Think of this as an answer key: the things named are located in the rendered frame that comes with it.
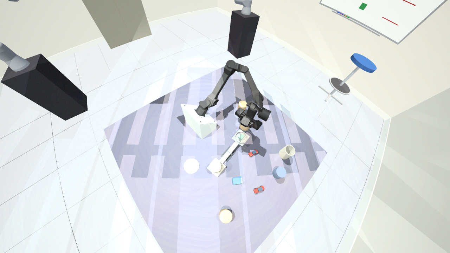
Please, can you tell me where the red toy car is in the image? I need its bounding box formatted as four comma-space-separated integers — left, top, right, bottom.
248, 150, 258, 157
254, 186, 265, 193

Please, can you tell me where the light blue block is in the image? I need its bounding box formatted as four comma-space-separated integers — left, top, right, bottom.
232, 176, 243, 185

